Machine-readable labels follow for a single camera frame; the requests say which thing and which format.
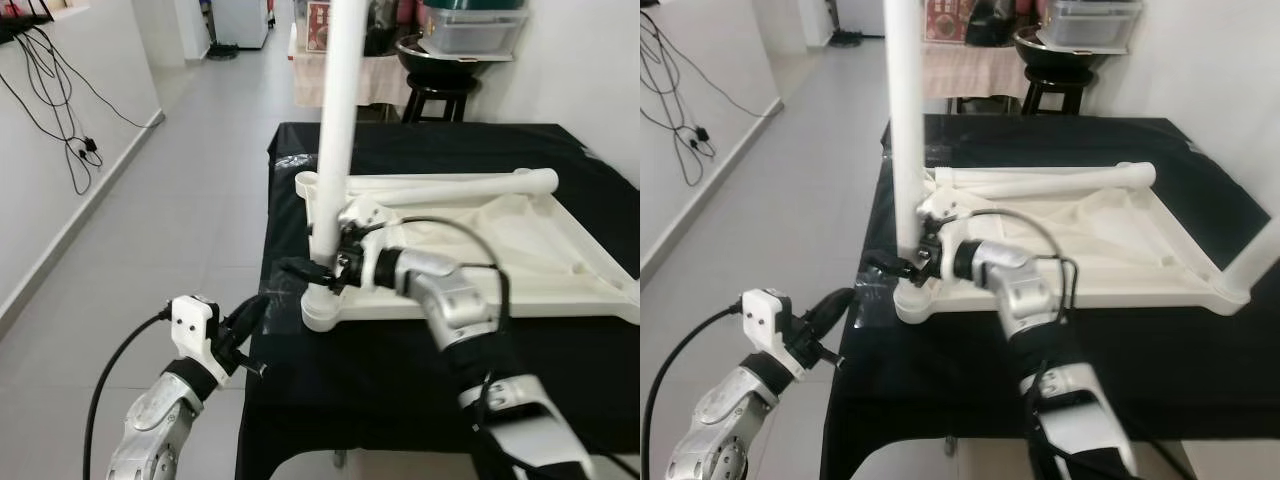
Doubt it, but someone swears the black bag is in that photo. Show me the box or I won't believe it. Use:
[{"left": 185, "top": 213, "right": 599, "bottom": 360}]
[
  {"left": 365, "top": 0, "right": 421, "bottom": 56},
  {"left": 965, "top": 0, "right": 1041, "bottom": 49}
]

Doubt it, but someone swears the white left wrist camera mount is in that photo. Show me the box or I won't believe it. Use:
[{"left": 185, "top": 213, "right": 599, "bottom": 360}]
[
  {"left": 740, "top": 288, "right": 806, "bottom": 379},
  {"left": 168, "top": 295, "right": 229, "bottom": 384}
]

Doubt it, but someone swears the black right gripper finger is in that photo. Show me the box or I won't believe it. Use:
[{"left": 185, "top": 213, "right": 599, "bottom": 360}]
[
  {"left": 861, "top": 249, "right": 920, "bottom": 282},
  {"left": 276, "top": 256, "right": 336, "bottom": 289}
]

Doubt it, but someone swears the black tablecloth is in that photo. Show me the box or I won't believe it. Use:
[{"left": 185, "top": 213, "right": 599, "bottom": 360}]
[
  {"left": 235, "top": 122, "right": 641, "bottom": 480},
  {"left": 820, "top": 113, "right": 1280, "bottom": 480}
]

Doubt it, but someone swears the black wall cable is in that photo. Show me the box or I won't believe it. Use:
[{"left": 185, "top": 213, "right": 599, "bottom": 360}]
[
  {"left": 650, "top": 10, "right": 786, "bottom": 121},
  {"left": 0, "top": 25, "right": 166, "bottom": 131}
]

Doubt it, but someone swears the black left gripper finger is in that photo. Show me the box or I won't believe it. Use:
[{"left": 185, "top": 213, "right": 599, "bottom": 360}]
[
  {"left": 231, "top": 292, "right": 274, "bottom": 332},
  {"left": 811, "top": 286, "right": 859, "bottom": 328}
]

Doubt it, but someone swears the clear plastic container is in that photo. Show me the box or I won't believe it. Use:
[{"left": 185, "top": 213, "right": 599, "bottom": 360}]
[
  {"left": 1045, "top": 0, "right": 1143, "bottom": 49},
  {"left": 418, "top": 5, "right": 529, "bottom": 56}
]

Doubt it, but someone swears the white plastic table top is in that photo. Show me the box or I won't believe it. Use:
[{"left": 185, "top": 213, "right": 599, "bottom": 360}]
[
  {"left": 297, "top": 168, "right": 641, "bottom": 333},
  {"left": 893, "top": 160, "right": 1253, "bottom": 326}
]

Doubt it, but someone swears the black cable with plug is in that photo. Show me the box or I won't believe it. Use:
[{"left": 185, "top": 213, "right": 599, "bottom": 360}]
[
  {"left": 640, "top": 20, "right": 719, "bottom": 186},
  {"left": 0, "top": 30, "right": 106, "bottom": 196}
]

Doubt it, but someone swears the green pot lid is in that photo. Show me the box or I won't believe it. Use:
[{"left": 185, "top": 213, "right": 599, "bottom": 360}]
[{"left": 420, "top": 0, "right": 529, "bottom": 13}]

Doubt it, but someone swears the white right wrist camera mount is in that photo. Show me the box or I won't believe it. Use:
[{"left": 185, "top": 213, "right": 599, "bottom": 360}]
[
  {"left": 338, "top": 198, "right": 386, "bottom": 236},
  {"left": 915, "top": 188, "right": 966, "bottom": 226}
]

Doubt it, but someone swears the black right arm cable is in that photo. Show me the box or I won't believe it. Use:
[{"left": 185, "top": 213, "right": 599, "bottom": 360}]
[
  {"left": 372, "top": 216, "right": 513, "bottom": 331},
  {"left": 970, "top": 206, "right": 1081, "bottom": 321}
]

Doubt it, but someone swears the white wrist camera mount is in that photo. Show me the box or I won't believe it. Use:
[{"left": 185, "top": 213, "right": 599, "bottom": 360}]
[
  {"left": 168, "top": 295, "right": 229, "bottom": 384},
  {"left": 915, "top": 188, "right": 966, "bottom": 226},
  {"left": 740, "top": 288, "right": 806, "bottom": 379},
  {"left": 338, "top": 198, "right": 386, "bottom": 236}
]

